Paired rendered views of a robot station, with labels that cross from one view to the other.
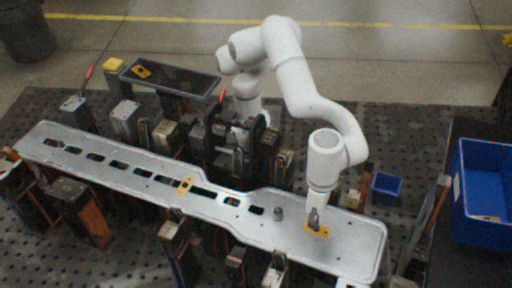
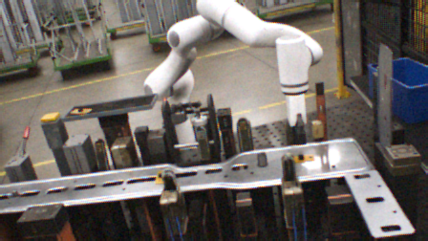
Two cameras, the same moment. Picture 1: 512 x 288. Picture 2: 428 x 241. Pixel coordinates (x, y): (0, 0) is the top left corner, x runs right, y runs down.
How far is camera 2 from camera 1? 0.73 m
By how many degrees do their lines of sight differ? 28
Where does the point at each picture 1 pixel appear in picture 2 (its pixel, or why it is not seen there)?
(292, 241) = not seen: hidden behind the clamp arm
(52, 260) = not seen: outside the picture
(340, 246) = (329, 160)
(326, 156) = (297, 45)
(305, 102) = (259, 25)
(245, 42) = (184, 26)
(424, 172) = not seen: hidden behind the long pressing
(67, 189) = (42, 211)
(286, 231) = (277, 168)
